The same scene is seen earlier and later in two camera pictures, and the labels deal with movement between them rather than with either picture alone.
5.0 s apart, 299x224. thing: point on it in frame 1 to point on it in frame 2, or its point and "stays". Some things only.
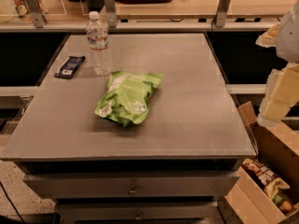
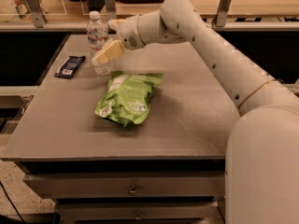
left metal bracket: (35, 6) stays
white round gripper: (289, 37) to (129, 33)
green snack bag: (127, 99) stays
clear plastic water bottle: (97, 36) stays
